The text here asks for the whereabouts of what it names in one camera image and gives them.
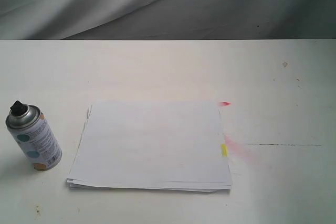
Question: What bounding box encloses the white paper stack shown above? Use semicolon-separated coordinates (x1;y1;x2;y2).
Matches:
67;101;232;192

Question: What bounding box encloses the white spray paint can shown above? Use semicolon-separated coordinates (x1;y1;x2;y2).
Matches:
5;100;62;171

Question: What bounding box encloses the yellow sticky tab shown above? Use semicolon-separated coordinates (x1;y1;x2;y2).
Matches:
221;144;227;157

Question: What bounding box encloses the grey backdrop cloth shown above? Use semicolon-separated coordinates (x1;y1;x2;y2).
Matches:
1;0;335;40

